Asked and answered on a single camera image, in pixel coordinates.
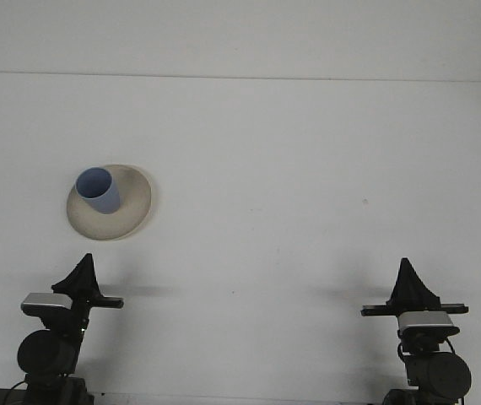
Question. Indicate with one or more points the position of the pale blue cup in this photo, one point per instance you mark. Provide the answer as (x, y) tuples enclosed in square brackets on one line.
[(105, 200)]

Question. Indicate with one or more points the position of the pale round plate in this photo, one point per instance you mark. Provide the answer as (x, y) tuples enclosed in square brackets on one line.
[(135, 206)]

